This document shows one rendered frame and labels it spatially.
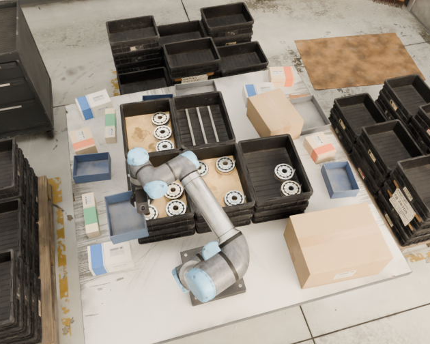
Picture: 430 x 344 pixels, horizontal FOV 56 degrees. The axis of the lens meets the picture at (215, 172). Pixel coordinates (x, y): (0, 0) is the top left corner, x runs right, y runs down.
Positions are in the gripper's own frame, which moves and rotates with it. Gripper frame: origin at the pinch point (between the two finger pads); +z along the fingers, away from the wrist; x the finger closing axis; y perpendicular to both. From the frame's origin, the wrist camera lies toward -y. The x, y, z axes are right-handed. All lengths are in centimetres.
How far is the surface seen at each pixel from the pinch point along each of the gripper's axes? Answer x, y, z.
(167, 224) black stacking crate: -11.7, 4.9, 25.6
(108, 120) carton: 11, 89, 37
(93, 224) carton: 23.9, 18.5, 38.1
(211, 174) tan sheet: -40, 31, 25
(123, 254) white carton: 11.0, -2.5, 34.0
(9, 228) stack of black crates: 78, 50, 81
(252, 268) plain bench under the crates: -50, -21, 38
